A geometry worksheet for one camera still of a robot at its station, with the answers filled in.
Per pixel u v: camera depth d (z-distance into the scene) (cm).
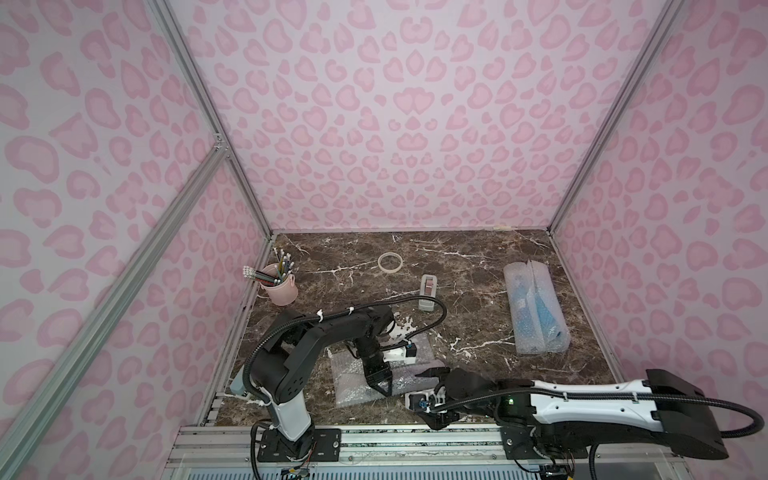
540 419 53
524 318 90
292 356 47
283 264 90
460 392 55
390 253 114
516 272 101
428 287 98
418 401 61
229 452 73
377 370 74
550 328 86
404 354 77
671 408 47
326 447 74
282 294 98
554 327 86
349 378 81
